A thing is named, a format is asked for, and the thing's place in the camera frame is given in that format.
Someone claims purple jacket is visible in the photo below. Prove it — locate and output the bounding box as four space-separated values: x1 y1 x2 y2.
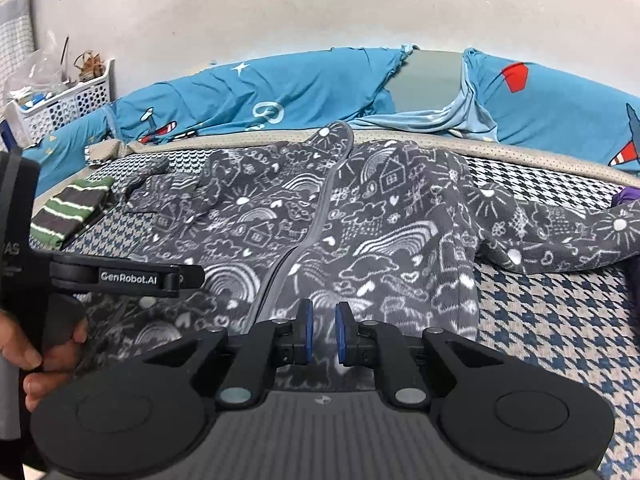
611 185 640 211

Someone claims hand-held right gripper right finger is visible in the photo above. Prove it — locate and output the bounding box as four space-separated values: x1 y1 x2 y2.
334 301 506 408

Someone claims clear plastic bag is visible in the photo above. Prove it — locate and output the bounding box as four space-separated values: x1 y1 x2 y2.
5 30 76 101

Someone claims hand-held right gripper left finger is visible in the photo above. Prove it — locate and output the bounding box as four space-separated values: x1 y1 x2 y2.
142 299 316 408

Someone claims green striped folded shirt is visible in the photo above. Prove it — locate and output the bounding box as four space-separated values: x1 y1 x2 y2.
29 176 118 251

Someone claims white plastic basket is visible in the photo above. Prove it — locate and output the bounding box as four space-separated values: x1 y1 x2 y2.
4 57 117 143

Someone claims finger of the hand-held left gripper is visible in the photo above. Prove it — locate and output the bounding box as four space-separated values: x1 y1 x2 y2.
177 264 207 292

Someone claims brown woven item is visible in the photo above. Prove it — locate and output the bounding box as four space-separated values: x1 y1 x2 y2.
74 50 103 81

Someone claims grey doodle-print fleece jacket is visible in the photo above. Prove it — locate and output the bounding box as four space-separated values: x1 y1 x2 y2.
82 121 640 396

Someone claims blue and white packet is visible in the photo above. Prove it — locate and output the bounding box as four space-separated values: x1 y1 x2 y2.
20 91 61 108

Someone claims person's left hand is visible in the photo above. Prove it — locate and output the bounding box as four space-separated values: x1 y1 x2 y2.
0 309 90 413

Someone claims blue airplane-print cover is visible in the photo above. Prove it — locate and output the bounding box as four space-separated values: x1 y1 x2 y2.
35 45 640 191

